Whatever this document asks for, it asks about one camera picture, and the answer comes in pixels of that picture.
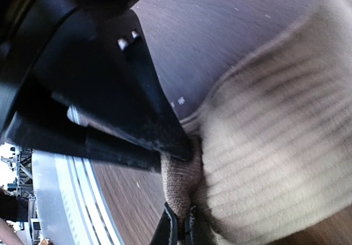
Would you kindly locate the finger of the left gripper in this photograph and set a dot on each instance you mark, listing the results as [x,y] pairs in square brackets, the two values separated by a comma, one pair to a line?
[105,70]
[52,131]

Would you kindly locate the tan ribbed sock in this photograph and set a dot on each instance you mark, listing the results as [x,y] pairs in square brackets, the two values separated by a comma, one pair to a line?
[272,138]

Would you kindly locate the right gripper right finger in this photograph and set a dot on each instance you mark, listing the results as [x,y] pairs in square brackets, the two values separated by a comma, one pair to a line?
[197,230]

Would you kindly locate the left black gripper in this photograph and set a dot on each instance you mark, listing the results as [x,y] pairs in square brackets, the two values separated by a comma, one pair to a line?
[29,52]

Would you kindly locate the seated person in background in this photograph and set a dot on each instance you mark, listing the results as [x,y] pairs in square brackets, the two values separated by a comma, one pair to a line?
[14,209]

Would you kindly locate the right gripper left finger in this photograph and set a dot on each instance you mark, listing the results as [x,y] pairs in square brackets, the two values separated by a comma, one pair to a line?
[166,232]

